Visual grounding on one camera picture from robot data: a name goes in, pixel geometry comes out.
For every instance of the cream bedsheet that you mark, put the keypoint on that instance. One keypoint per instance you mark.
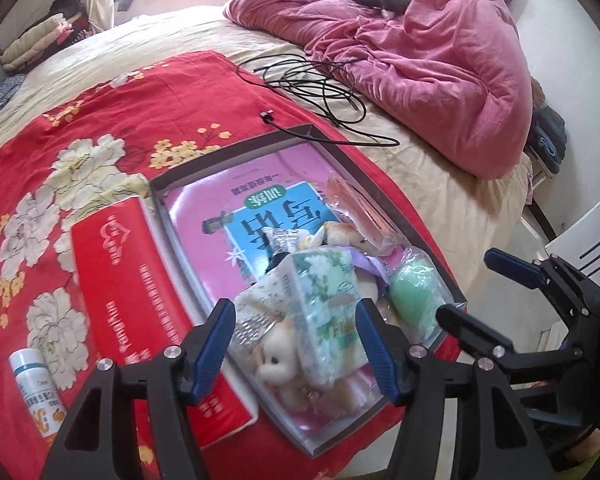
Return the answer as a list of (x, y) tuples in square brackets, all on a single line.
[(180, 35)]

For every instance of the white bottle teal cap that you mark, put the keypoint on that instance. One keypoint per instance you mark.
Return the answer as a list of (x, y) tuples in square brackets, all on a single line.
[(32, 385)]

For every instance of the red floral blanket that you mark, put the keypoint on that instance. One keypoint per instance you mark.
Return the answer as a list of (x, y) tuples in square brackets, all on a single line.
[(55, 125)]

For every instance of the pink plastic pouch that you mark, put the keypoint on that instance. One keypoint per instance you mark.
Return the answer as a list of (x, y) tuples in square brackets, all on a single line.
[(360, 205)]

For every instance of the dark bag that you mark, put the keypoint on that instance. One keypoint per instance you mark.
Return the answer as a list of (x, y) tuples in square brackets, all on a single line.
[(547, 130)]

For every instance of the pink quilt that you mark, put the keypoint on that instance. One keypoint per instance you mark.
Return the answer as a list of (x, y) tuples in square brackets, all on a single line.
[(430, 60)]

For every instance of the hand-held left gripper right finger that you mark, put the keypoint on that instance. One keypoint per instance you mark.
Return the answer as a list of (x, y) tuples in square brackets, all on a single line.
[(375, 355)]

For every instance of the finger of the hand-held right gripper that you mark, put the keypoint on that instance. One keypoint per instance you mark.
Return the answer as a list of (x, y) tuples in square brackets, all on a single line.
[(472, 330), (515, 266)]

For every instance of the white chair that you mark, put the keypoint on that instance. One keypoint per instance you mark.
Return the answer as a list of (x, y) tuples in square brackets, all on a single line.
[(575, 230)]

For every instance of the stack of folded clothes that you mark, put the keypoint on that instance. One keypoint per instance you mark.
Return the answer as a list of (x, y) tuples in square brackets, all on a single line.
[(35, 40)]

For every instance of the green doll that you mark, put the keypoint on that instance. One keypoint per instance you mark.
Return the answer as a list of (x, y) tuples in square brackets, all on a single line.
[(412, 295)]

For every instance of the blue patterned cloth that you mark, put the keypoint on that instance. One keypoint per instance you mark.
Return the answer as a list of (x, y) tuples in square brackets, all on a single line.
[(0, 95)]

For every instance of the green tissue pack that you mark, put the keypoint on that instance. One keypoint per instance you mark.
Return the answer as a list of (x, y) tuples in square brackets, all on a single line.
[(325, 310)]

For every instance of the person's right forearm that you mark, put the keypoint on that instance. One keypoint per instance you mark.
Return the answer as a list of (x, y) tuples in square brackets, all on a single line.
[(587, 452)]

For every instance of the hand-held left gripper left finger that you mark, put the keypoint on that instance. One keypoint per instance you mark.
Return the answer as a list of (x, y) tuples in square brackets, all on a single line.
[(210, 355)]

